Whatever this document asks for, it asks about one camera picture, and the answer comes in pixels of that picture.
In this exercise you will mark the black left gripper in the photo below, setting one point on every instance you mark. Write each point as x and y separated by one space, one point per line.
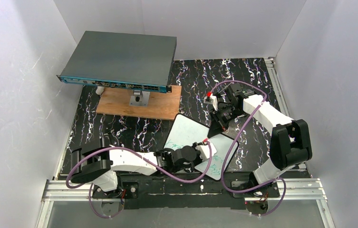
196 156

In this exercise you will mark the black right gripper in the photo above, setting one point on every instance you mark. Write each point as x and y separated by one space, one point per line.
218 120

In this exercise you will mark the small whiteboard black frame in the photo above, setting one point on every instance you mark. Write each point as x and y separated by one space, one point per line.
186 131

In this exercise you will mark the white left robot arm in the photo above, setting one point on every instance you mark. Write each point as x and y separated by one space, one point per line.
102 165

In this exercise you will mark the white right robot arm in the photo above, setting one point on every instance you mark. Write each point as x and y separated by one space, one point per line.
290 139

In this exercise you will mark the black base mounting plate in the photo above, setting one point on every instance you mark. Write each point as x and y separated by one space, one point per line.
138 191

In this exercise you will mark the plywood board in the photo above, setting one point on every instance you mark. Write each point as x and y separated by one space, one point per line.
165 106

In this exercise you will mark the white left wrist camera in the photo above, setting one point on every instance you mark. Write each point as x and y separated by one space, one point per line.
206 150

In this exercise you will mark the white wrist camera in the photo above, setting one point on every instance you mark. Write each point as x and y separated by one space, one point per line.
211 99
206 150

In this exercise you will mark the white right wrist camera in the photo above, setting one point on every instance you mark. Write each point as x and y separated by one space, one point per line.
211 99

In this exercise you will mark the grey metal bracket stand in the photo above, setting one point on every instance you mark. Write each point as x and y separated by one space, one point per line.
139 98

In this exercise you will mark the aluminium right side rail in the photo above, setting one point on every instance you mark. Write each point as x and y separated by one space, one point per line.
270 64

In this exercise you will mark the grey network switch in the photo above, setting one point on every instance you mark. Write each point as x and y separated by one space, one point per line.
121 60

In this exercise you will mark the white cylinder switch foot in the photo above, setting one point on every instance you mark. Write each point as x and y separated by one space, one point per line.
99 90

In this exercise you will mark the aluminium front frame rail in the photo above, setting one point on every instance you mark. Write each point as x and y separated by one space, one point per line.
294 189

